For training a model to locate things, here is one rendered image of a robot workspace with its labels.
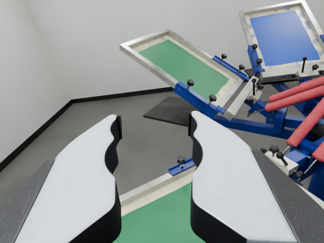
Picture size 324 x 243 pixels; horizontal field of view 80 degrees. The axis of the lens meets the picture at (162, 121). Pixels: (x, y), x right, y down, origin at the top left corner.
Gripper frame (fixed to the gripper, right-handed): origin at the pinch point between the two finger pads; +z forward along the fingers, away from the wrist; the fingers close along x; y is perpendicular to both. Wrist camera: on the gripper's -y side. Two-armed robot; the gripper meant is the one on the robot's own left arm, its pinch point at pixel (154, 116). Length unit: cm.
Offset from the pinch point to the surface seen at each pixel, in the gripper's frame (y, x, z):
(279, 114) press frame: 53, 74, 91
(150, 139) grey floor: 171, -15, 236
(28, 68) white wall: 85, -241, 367
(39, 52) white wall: 66, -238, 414
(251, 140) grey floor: 152, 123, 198
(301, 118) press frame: 54, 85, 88
